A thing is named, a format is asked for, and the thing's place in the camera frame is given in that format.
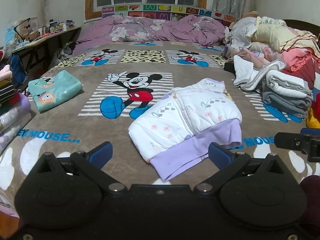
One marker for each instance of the cluttered dark side table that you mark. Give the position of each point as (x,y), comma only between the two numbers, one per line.
(37,50)

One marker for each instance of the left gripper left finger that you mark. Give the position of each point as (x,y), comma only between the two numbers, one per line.
(89,164)

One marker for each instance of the white quilted cloth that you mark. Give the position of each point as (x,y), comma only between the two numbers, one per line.
(247,78)

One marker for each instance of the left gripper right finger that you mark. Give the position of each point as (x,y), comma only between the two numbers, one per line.
(231,165)

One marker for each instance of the alphabet foam headboard panel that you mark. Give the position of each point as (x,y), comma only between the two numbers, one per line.
(166,12)

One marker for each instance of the white floral purple-trim jacket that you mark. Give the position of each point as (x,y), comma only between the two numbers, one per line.
(175,133)

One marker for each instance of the purple floral duvet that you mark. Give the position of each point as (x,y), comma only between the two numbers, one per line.
(192,29)

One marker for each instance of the white grey clothes pile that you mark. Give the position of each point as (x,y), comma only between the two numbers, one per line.
(241,33)

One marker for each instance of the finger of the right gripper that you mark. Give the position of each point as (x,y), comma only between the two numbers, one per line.
(306,142)

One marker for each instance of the brown Mickey Mouse blanket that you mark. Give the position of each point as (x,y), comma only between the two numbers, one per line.
(122,81)

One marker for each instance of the cream yellow quilt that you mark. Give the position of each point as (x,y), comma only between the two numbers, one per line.
(283,38)

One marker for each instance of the pink red blanket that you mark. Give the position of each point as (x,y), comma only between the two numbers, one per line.
(302,63)

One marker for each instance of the stack of folded clothes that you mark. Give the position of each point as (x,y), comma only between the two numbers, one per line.
(15,106)

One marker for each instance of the folded grey white blanket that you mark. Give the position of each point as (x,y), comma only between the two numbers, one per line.
(286,93)

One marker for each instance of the teal folded kids sweater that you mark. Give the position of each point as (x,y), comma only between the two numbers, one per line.
(49,95)

